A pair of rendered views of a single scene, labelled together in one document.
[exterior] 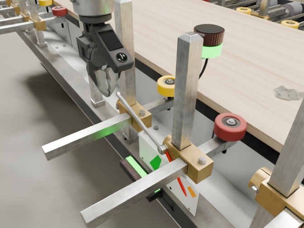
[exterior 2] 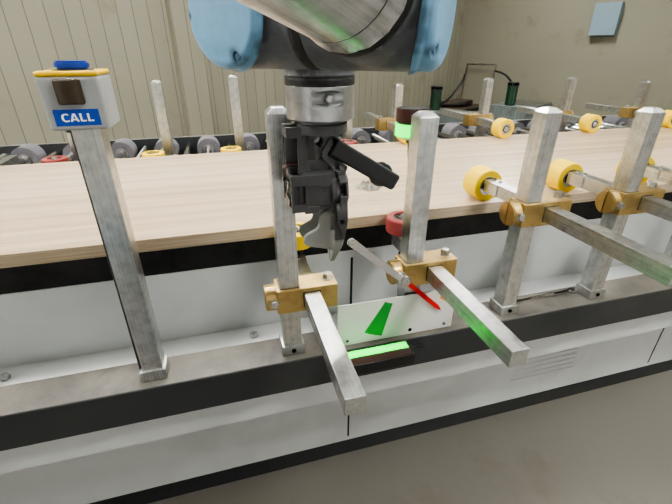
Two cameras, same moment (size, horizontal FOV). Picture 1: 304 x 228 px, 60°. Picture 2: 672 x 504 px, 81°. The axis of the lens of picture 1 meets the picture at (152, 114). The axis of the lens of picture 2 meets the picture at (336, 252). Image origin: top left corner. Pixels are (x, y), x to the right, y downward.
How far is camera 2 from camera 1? 0.75 m
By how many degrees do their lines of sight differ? 59
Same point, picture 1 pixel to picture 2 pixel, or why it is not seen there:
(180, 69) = (424, 155)
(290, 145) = (541, 155)
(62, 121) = not seen: outside the picture
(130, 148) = (313, 352)
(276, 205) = (538, 213)
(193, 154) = (431, 255)
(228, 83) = not seen: hidden behind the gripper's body
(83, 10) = (347, 111)
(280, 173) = (536, 185)
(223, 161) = (373, 288)
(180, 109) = (424, 206)
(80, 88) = (63, 393)
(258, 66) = not seen: hidden behind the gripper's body
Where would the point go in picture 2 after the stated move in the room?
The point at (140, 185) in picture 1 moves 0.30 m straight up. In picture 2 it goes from (469, 300) to (503, 117)
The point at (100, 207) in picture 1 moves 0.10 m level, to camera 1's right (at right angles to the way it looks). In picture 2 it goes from (504, 334) to (503, 299)
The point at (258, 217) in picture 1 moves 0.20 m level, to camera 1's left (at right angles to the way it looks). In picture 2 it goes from (520, 244) to (526, 293)
